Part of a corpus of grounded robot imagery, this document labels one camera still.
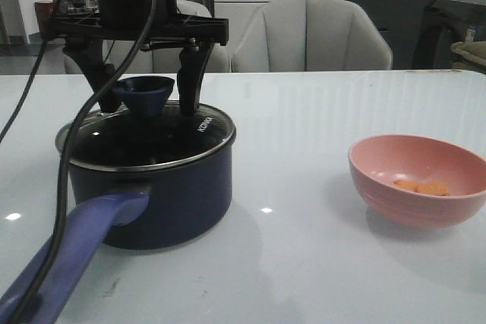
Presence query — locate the black cable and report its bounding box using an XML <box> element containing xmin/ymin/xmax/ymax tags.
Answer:
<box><xmin>0</xmin><ymin>0</ymin><xmax>225</xmax><ymax>324</ymax></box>

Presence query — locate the pink bowl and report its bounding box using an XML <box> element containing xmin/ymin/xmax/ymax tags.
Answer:
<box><xmin>348</xmin><ymin>134</ymin><xmax>485</xmax><ymax>229</ymax></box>

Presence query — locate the orange ham slice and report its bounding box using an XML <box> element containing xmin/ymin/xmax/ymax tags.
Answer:
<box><xmin>415</xmin><ymin>181</ymin><xmax>450</xmax><ymax>196</ymax></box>
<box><xmin>393</xmin><ymin>179</ymin><xmax>418</xmax><ymax>191</ymax></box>

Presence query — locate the dark appliance at right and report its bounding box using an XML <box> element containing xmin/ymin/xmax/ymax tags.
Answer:
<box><xmin>412</xmin><ymin>0</ymin><xmax>485</xmax><ymax>69</ymax></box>

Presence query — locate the glass pot lid blue knob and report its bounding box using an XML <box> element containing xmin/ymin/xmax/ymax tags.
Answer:
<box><xmin>70</xmin><ymin>75</ymin><xmax>236</xmax><ymax>172</ymax></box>

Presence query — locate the grey upholstered chair left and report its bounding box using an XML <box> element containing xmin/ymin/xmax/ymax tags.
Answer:
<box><xmin>103</xmin><ymin>0</ymin><xmax>230</xmax><ymax>74</ymax></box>

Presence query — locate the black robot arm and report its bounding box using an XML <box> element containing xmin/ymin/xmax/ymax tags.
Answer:
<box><xmin>43</xmin><ymin>0</ymin><xmax>229</xmax><ymax>116</ymax></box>

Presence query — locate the grey upholstered chair right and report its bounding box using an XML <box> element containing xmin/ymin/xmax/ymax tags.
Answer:
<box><xmin>232</xmin><ymin>0</ymin><xmax>393</xmax><ymax>73</ymax></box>

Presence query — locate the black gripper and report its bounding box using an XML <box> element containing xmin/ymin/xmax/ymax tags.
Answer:
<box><xmin>41</xmin><ymin>0</ymin><xmax>229</xmax><ymax>116</ymax></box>

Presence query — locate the red trash bin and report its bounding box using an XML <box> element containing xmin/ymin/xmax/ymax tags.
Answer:
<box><xmin>34</xmin><ymin>1</ymin><xmax>55</xmax><ymax>39</ymax></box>

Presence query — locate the beige cushion at right edge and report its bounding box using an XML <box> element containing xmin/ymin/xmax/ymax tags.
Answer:
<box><xmin>450</xmin><ymin>41</ymin><xmax>486</xmax><ymax>74</ymax></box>

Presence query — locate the grey upholstered chair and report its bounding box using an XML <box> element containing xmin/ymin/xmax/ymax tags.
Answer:
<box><xmin>103</xmin><ymin>0</ymin><xmax>230</xmax><ymax>74</ymax></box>
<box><xmin>232</xmin><ymin>0</ymin><xmax>393</xmax><ymax>73</ymax></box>

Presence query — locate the dark blue saucepan purple handle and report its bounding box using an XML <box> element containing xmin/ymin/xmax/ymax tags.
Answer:
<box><xmin>0</xmin><ymin>100</ymin><xmax>237</xmax><ymax>324</ymax></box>

